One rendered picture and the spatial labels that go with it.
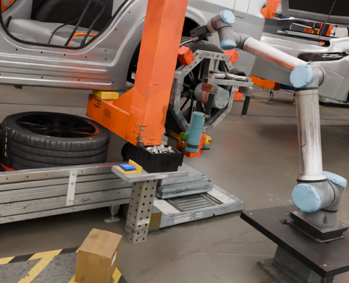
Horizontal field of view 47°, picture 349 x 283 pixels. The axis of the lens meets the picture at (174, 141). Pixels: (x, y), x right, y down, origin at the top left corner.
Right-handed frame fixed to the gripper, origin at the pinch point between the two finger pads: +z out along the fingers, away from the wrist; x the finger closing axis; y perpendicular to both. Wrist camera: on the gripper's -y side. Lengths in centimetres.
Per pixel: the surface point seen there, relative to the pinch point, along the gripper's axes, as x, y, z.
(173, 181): -88, -26, 34
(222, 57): -18.4, 13.7, -8.6
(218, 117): -55, 11, 12
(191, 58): -14.6, -13.7, -10.8
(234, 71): -29.7, 15.6, -12.7
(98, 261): -99, -114, -25
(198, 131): -60, -19, -1
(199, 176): -93, -1, 37
